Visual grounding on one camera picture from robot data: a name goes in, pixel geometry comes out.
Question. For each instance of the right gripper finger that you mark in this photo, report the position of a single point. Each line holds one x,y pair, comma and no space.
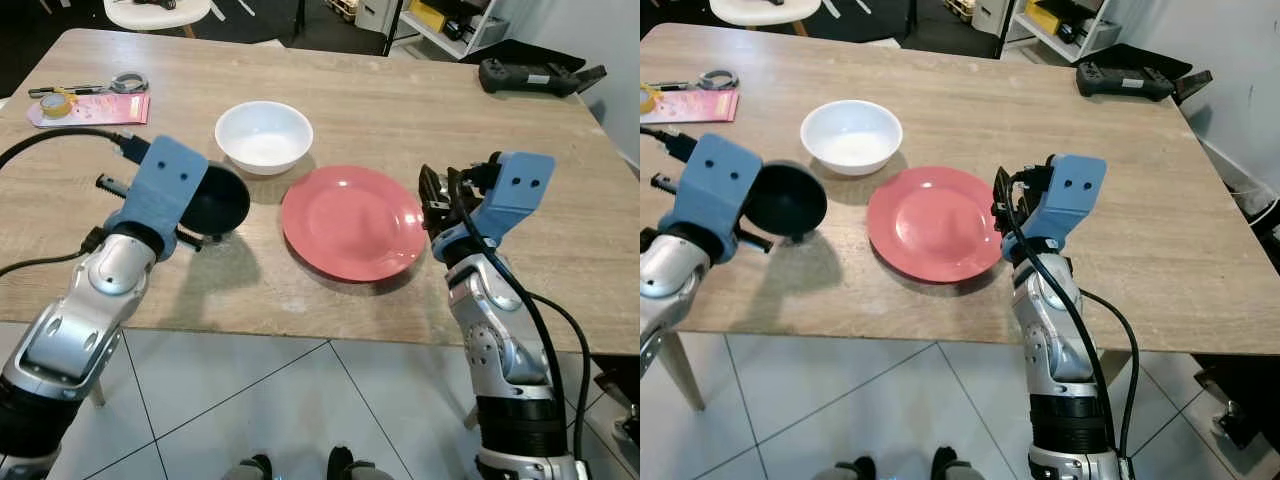
1007,200
482,172
431,200
1038,173

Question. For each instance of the black bowl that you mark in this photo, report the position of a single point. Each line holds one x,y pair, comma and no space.
222,200
795,200

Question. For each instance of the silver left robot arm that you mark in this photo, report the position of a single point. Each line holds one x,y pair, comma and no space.
90,320
670,290

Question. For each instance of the pink booklet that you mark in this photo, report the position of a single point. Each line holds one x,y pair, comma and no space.
700,105
110,108

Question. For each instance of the red plate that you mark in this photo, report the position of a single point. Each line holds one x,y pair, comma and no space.
930,225
350,225

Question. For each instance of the yellow tape roll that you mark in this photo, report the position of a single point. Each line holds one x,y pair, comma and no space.
58,114

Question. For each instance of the white shelf rack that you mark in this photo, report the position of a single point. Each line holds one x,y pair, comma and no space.
1045,38
430,33

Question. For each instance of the yellow box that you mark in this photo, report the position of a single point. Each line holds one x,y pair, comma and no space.
1040,18
428,15

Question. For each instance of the white bowl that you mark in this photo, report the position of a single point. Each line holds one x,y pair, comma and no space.
265,140
850,140

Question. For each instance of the white drawer unit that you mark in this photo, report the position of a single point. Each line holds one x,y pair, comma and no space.
378,12
990,12

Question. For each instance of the white shell chair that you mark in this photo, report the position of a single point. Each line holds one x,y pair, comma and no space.
160,17
760,15

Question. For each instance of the small wooden pallet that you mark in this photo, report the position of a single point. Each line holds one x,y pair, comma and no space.
345,10
958,10

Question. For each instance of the wooden table leg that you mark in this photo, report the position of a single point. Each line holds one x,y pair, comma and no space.
96,393
685,375

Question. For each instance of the black road mat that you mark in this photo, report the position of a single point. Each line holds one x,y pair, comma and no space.
300,20
900,20

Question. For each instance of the black wheeled stand base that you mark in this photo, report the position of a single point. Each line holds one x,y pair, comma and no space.
620,400
1245,390

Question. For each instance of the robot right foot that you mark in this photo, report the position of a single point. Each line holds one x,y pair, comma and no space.
345,465
950,465

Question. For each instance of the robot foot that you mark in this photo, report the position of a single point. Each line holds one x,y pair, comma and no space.
858,470
250,470
345,465
950,465

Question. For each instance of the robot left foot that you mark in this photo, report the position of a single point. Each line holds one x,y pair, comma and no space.
858,470
250,470

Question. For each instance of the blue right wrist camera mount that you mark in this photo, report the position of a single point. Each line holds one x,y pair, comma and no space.
515,190
1075,190

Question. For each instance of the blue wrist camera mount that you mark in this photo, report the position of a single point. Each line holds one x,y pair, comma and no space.
515,190
1075,190
715,185
160,185

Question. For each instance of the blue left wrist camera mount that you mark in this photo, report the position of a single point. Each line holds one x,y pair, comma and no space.
715,185
160,185

